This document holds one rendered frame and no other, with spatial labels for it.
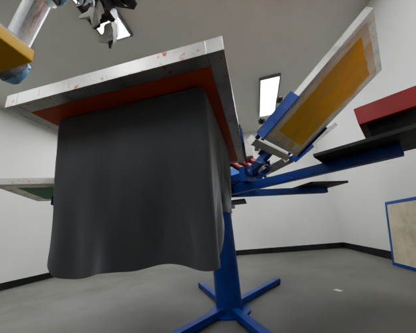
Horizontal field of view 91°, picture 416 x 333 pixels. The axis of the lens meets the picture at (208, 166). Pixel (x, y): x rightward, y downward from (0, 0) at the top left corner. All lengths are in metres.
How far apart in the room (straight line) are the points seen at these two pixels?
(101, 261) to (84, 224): 0.10
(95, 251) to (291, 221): 4.77
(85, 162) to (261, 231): 4.68
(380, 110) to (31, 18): 1.59
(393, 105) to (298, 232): 4.16
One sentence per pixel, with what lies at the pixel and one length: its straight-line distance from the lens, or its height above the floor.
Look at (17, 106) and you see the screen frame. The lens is 0.74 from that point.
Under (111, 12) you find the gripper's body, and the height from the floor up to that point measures 1.23.
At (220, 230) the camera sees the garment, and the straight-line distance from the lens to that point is 0.54.
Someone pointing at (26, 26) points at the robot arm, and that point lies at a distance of 1.31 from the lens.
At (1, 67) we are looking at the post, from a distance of 0.57.
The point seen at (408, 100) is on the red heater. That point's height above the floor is 1.05.
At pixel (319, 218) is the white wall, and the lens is 5.24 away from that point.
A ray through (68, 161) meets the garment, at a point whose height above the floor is 0.81.
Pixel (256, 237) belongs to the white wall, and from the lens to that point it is 5.07.
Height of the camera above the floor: 0.60
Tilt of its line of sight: 17 degrees up
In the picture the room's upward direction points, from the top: 6 degrees counter-clockwise
